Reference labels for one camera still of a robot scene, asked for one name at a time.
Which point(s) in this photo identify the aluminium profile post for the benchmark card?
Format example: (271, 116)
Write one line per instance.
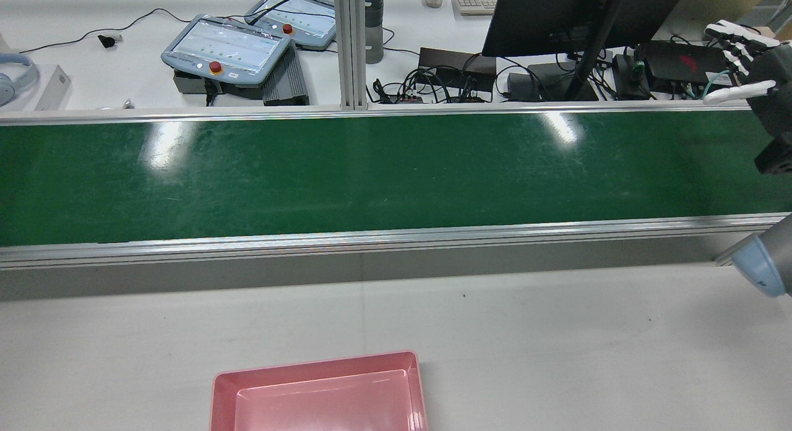
(351, 47)

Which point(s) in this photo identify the green conveyor belt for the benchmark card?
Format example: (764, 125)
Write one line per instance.
(371, 171)

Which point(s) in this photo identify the dark grey bottle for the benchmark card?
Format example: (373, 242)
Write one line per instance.
(374, 29)

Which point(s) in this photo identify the flat black box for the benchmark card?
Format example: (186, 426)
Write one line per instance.
(448, 60)

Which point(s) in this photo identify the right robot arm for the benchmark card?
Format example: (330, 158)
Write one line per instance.
(767, 264)

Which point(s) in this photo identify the light blue headphones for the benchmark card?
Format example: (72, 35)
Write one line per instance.
(15, 72)

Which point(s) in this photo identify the small white box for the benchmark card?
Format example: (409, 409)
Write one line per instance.
(52, 88)

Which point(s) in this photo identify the black computer monitor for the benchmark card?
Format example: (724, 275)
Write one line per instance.
(557, 17)

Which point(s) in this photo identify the pink plastic box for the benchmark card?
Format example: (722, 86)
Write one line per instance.
(322, 394)

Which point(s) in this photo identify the teach pendant with red button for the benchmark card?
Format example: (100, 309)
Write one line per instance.
(226, 47)
(303, 17)

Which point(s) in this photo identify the white keyboard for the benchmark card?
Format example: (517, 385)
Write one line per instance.
(475, 3)

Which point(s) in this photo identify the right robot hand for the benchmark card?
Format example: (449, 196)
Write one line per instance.
(770, 78)

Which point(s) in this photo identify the black device with red logo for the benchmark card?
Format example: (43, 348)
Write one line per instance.
(684, 61)

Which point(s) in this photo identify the black power adapter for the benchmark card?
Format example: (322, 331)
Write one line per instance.
(525, 86)

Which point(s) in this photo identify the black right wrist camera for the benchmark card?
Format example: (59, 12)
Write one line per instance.
(776, 159)

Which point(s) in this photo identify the black box under pendant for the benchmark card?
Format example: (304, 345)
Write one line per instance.
(192, 81)

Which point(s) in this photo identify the grey ribbed power unit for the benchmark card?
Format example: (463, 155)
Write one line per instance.
(288, 78)

